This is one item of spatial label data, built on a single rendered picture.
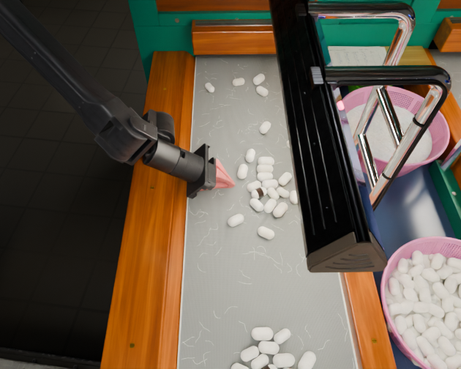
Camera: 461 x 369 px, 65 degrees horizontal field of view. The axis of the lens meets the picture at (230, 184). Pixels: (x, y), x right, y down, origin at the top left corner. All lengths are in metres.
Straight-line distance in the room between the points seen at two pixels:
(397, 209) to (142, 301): 0.60
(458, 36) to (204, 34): 0.67
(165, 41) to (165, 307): 0.73
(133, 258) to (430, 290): 0.57
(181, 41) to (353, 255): 0.87
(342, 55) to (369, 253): 0.82
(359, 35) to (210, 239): 0.73
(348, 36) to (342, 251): 0.87
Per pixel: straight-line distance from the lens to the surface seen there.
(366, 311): 0.71
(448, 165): 0.99
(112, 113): 0.65
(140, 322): 0.68
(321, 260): 0.38
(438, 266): 0.82
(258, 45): 1.04
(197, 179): 0.72
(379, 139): 0.98
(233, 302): 0.70
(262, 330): 0.66
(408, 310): 0.76
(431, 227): 0.94
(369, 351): 0.69
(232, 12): 1.07
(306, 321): 0.70
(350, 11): 0.61
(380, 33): 1.18
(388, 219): 0.91
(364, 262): 0.39
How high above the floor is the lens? 1.41
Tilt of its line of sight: 55 degrees down
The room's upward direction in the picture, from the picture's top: straight up
